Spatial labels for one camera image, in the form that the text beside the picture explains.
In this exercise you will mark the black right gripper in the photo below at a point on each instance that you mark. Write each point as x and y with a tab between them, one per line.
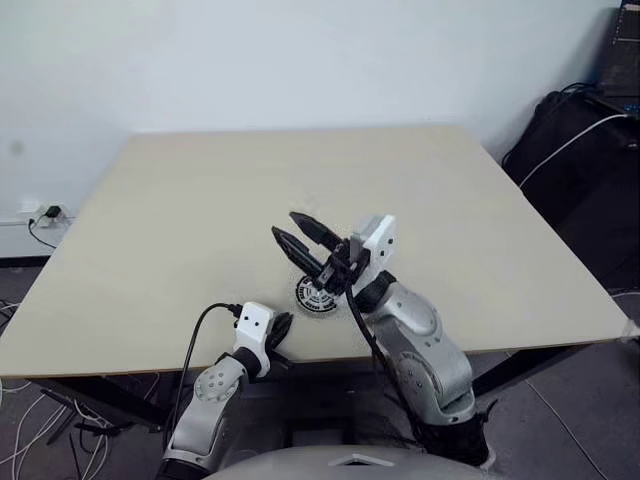
336	272

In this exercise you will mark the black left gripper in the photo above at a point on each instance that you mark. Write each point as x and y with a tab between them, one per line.
275	358

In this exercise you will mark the black and white round disc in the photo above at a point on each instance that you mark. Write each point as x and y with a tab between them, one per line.
312	297

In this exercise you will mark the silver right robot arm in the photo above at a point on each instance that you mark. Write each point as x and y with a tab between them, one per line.
425	360

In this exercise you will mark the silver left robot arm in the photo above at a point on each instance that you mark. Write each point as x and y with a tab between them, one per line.
215	390

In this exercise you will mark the grey robot torso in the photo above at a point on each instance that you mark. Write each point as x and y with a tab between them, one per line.
345	465

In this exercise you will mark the black power adapter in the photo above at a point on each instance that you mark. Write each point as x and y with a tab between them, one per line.
52	211

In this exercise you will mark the large black bag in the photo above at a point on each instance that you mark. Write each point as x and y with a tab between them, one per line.
575	190

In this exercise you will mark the black equipment rack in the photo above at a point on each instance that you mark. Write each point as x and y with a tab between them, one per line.
622	55

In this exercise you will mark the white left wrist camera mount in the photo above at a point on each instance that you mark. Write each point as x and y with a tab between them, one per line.
254	330

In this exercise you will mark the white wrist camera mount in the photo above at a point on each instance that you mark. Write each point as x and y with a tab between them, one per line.
254	330
381	250

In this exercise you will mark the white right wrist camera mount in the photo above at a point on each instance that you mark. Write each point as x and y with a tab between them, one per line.
381	250

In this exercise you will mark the black table frame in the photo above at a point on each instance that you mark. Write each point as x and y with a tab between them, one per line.
520	367

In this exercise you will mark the white wall power strip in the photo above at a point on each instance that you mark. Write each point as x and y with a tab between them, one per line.
42	220

